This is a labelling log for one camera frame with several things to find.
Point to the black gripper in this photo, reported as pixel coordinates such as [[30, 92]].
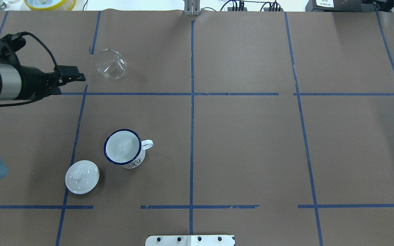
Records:
[[34, 82]]

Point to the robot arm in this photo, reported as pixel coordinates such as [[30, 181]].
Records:
[[10, 87]]

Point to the yellow rimmed bowl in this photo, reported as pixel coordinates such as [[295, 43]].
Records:
[[50, 5]]

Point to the white enamel mug blue rim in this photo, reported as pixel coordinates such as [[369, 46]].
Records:
[[125, 148]]

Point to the white ceramic lid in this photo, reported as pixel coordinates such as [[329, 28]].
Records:
[[82, 177]]

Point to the black box with label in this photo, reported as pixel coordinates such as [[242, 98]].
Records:
[[353, 6]]

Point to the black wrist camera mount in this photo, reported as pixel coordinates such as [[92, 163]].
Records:
[[9, 45]]

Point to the aluminium frame post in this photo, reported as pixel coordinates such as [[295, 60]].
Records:
[[192, 7]]

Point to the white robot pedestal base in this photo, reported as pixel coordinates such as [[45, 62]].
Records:
[[190, 240]]

